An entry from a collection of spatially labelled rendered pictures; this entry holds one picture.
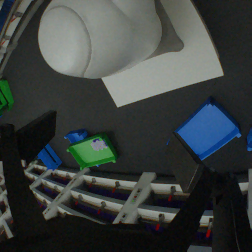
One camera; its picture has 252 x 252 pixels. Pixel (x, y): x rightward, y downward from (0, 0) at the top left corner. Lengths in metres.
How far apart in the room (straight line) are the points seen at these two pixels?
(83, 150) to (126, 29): 1.07
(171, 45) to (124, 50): 0.20
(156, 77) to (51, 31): 0.32
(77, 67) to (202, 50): 0.30
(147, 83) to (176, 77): 0.09
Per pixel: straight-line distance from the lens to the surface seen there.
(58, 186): 1.68
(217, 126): 0.77
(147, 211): 0.94
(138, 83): 0.48
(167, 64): 0.44
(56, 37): 0.22
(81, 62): 0.21
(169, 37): 0.40
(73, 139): 1.35
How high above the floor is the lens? 0.65
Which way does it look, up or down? 45 degrees down
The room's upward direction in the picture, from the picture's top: 139 degrees counter-clockwise
